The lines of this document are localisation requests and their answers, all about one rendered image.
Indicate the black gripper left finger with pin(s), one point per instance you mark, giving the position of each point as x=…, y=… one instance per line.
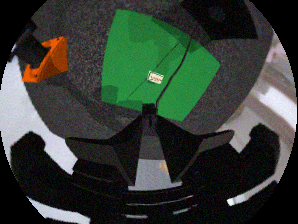
x=120, y=150

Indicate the green circuit board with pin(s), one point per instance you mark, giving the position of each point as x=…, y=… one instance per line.
x=142, y=54

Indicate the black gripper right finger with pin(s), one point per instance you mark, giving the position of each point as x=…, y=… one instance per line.
x=181, y=147

